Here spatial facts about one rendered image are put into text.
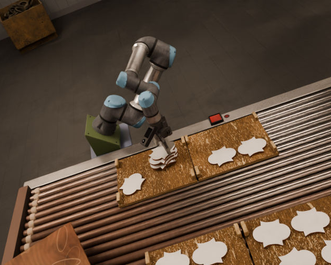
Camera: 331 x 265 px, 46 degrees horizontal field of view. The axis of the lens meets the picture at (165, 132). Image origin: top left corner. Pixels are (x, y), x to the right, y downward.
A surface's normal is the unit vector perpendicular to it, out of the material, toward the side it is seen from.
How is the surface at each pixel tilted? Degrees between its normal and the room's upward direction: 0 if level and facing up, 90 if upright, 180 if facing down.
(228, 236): 0
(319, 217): 0
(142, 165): 0
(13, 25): 90
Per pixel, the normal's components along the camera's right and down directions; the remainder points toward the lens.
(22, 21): 0.42, 0.45
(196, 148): -0.30, -0.75
